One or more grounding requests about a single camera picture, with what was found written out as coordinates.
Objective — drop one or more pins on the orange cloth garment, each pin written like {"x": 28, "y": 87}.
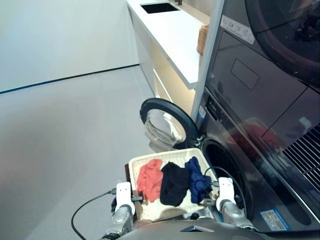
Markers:
{"x": 150, "y": 180}

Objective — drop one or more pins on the navy blue cloth garment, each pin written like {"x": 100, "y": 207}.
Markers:
{"x": 197, "y": 175}

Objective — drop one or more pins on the black cloth garment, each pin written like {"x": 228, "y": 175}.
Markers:
{"x": 175, "y": 185}

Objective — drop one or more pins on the grey washing machine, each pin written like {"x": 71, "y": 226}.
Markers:
{"x": 262, "y": 187}

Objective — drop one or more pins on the pale woven laundry basket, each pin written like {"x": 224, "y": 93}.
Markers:
{"x": 175, "y": 153}

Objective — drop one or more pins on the round washing machine door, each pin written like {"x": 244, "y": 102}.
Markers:
{"x": 165, "y": 125}

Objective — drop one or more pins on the brown woven basket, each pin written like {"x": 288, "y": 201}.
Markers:
{"x": 202, "y": 40}

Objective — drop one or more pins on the grey robot torso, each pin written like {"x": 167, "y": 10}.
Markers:
{"x": 195, "y": 232}

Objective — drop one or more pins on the metal door hinge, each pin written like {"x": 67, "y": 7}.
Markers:
{"x": 198, "y": 140}

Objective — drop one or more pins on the blue energy label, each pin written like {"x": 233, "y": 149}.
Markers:
{"x": 275, "y": 220}

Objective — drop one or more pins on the small blue white sticker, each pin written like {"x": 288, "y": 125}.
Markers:
{"x": 201, "y": 111}

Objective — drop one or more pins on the dark grey stacked dryer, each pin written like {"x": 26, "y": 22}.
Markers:
{"x": 250, "y": 100}

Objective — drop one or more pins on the pale grey cabinet side panel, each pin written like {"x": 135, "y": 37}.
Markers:
{"x": 207, "y": 50}

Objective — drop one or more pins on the white counter cabinet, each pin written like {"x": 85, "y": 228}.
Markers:
{"x": 170, "y": 32}

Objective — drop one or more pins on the white instruction sticker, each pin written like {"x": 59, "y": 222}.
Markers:
{"x": 237, "y": 27}

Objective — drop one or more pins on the black rectangular sink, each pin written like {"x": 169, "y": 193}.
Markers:
{"x": 160, "y": 8}

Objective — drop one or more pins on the dark faucet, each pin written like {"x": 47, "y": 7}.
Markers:
{"x": 178, "y": 2}

